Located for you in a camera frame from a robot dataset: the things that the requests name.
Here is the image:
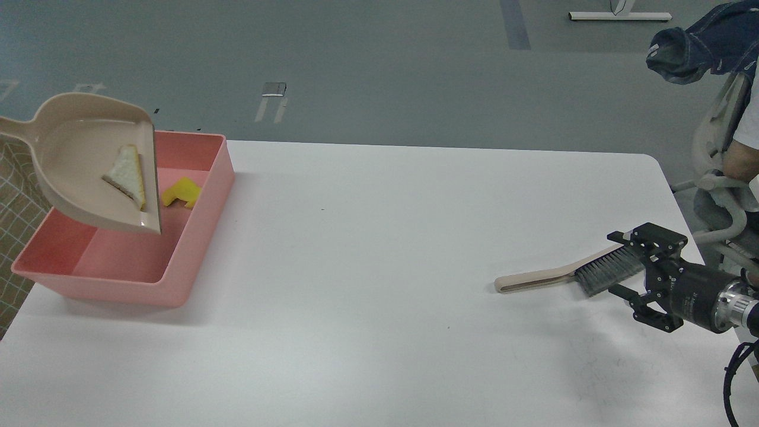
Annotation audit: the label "dark blue denim jacket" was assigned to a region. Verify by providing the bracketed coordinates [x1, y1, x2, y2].
[646, 1, 758, 85]

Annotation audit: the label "white office chair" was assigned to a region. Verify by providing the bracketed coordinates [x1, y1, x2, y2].
[670, 74, 757, 274]

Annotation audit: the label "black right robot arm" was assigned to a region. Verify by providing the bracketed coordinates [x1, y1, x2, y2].
[607, 222, 758, 337]

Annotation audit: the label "silver floor plate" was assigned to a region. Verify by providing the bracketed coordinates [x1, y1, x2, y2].
[261, 82, 287, 97]

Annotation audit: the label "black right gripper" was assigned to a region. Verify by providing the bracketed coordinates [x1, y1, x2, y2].
[607, 222, 742, 333]

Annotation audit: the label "beige checkered cloth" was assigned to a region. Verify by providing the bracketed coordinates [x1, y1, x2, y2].
[1, 137, 51, 337]

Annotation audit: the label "person forearm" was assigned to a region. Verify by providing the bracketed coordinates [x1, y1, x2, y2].
[723, 139, 758, 182]

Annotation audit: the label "white desk base bar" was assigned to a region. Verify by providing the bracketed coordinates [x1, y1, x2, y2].
[567, 12, 672, 22]

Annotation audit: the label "pink plastic bin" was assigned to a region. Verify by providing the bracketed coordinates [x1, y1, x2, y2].
[11, 132, 235, 307]

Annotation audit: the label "white bread slice toy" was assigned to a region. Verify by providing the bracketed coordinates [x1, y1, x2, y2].
[102, 144, 146, 212]

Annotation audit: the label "beige plastic dustpan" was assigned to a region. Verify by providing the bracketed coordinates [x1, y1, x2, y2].
[2, 93, 162, 234]

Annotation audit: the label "beige hand brush black bristles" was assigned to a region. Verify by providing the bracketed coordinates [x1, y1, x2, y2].
[495, 244, 645, 297]

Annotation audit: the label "yellow sponge piece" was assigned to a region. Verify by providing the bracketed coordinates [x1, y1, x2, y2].
[160, 177, 202, 210]

